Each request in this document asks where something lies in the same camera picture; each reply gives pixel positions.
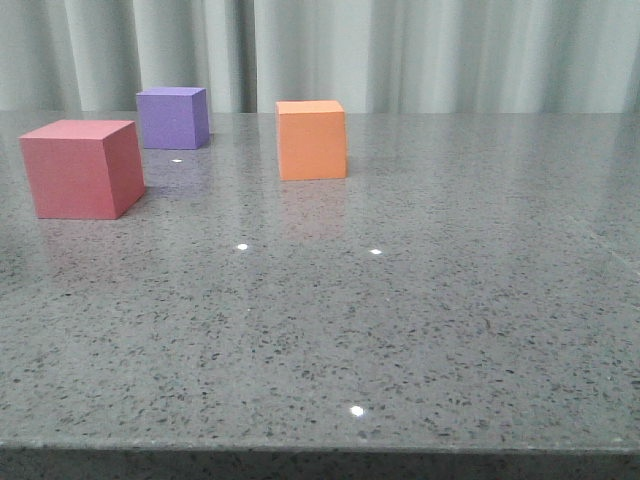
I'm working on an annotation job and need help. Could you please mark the orange foam cube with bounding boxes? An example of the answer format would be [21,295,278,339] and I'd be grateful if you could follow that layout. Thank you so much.
[276,100,348,181]

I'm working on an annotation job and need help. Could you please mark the purple foam cube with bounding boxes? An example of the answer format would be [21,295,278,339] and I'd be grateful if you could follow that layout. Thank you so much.
[136,87,210,150]

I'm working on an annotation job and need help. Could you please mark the red foam cube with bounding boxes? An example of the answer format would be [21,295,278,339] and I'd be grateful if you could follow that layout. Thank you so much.
[19,120,145,219]

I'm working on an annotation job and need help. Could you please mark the pale green curtain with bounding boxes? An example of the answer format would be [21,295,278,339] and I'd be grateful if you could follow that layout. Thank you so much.
[1,1,639,113]

